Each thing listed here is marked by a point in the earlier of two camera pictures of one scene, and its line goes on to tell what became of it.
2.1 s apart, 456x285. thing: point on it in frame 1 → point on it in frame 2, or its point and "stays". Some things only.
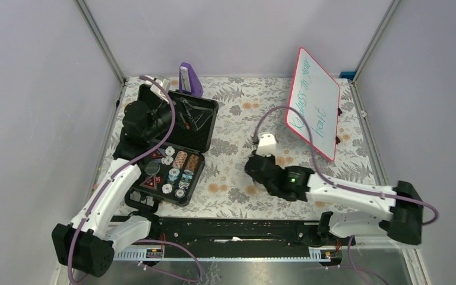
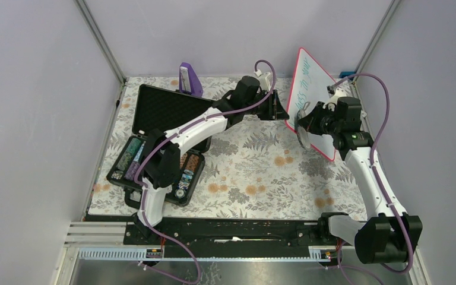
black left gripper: x=167 y=104 → x=275 y=110
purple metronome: x=189 y=81 stays
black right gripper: x=272 y=158 → x=310 y=122
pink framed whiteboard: x=316 y=91 stays
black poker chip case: x=173 y=173 stays
